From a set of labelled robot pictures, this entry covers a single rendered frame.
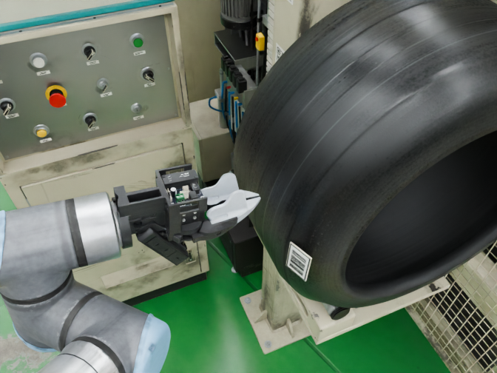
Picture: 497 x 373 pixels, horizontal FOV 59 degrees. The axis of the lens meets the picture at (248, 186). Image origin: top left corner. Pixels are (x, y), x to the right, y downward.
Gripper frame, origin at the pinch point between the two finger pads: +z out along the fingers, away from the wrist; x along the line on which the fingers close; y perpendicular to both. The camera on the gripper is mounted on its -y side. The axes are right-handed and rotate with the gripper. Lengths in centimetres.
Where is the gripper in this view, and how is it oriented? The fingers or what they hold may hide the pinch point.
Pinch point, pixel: (251, 202)
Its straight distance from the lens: 67.1
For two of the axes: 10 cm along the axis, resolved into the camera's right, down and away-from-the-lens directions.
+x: -3.9, -6.8, 6.2
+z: 9.2, -2.0, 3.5
